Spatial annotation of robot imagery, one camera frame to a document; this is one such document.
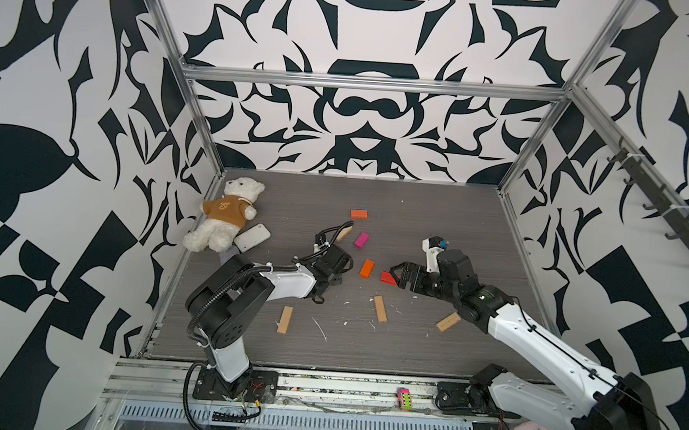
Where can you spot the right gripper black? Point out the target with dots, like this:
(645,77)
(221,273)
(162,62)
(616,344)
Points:
(416,273)

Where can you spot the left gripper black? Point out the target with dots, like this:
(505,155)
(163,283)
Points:
(337,280)

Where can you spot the red block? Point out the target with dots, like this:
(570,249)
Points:
(388,278)

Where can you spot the orange block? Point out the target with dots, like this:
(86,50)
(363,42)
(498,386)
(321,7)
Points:
(367,269)
(359,214)

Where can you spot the natural wood block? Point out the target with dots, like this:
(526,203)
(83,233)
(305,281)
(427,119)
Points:
(380,309)
(448,322)
(284,323)
(343,234)

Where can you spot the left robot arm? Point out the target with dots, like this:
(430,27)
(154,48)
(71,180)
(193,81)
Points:
(224,306)

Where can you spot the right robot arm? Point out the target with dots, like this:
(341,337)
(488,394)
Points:
(589,396)

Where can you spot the magenta block far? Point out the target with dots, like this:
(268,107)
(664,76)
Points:
(362,239)

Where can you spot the white rectangular case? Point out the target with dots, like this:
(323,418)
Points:
(252,238)

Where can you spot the white teddy bear brown shirt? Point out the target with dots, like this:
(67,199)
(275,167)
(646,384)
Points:
(225,217)

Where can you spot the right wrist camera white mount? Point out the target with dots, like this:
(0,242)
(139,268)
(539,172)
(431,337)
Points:
(432,247)

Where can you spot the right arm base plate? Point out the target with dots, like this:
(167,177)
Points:
(467,399)

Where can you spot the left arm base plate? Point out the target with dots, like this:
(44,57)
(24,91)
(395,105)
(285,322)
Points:
(253,385)

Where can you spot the white cable duct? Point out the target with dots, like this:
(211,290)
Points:
(277,419)

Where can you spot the wall hook rail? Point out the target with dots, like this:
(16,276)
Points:
(663,198)

